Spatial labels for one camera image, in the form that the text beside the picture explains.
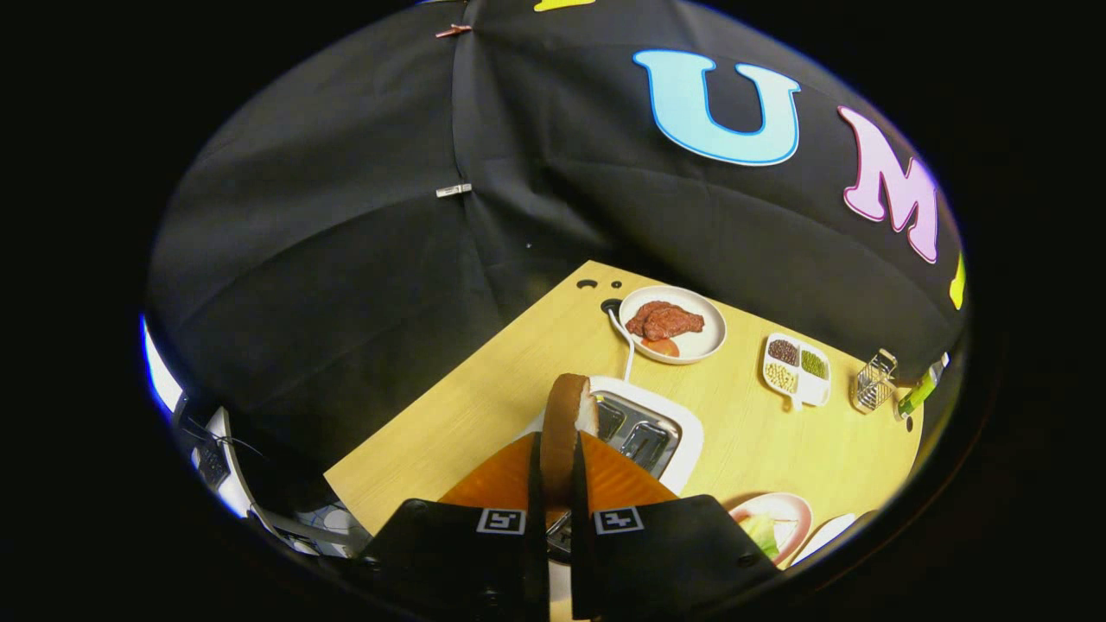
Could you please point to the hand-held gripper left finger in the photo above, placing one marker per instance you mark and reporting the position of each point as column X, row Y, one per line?
column 467, row 561

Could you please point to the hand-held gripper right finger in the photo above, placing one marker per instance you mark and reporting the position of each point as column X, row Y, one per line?
column 665, row 561

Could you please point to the green lettuce leaf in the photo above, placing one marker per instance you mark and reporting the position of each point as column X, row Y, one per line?
column 760, row 536

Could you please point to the toasted bread slice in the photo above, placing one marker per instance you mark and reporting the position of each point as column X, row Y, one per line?
column 562, row 432

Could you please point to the white toaster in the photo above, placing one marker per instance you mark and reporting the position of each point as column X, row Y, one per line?
column 687, row 432

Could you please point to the pink round plate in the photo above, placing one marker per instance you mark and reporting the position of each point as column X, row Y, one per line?
column 791, row 510

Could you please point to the white square plate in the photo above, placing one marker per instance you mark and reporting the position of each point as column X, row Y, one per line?
column 825, row 534

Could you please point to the orange sauce dab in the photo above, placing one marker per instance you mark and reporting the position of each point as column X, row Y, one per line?
column 661, row 346

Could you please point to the white round plate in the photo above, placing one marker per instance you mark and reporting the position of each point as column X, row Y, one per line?
column 708, row 341

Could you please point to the divided white dish of beans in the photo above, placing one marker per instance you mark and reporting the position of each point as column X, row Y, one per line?
column 812, row 389

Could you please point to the brown steak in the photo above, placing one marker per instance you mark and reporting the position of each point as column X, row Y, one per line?
column 665, row 321

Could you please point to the green label plastic bottle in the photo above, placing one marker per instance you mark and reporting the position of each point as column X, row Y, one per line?
column 916, row 396

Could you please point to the black backdrop cloth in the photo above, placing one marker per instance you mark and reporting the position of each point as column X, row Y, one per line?
column 346, row 259

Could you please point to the silver clip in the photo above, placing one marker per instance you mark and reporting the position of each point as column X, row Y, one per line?
column 454, row 190

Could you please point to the red clip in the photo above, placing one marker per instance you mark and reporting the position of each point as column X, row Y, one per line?
column 454, row 30

